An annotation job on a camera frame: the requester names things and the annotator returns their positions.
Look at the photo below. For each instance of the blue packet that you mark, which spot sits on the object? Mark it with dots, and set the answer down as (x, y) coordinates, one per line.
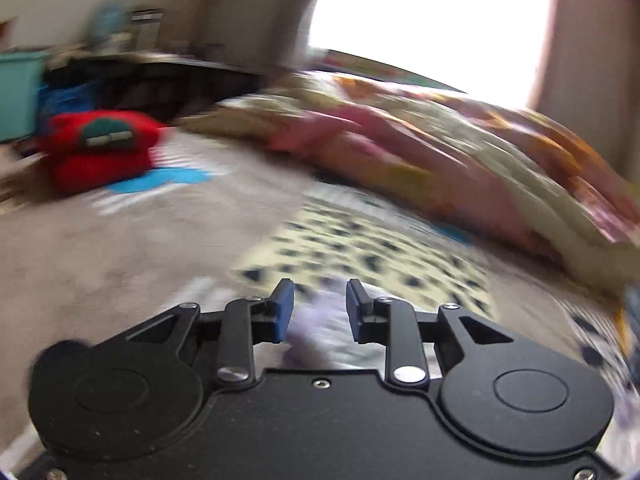
(106, 22)

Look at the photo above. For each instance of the bright window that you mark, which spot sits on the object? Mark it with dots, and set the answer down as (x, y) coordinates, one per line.
(430, 25)

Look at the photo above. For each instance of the teal storage box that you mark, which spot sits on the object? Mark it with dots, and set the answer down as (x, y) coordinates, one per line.
(20, 95)

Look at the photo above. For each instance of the blue plastic bag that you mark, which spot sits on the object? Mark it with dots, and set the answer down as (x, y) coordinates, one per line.
(62, 102)

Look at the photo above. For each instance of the metal container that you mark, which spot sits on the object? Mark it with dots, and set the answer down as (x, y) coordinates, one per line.
(147, 30)

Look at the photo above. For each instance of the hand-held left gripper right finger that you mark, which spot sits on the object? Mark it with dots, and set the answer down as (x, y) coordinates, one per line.
(356, 310)

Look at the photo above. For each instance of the lavender garment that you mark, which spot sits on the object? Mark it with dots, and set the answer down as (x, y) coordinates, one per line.
(312, 327)

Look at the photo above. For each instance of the brown curtain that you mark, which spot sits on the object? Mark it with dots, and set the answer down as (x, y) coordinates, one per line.
(595, 45)

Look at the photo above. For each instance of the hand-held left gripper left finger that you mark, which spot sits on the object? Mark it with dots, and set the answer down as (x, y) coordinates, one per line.
(283, 310)

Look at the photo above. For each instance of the dark side table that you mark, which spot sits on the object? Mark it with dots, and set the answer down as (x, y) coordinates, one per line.
(165, 82)

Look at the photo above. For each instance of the floral quilt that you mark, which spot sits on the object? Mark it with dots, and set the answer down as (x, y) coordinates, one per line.
(425, 150)

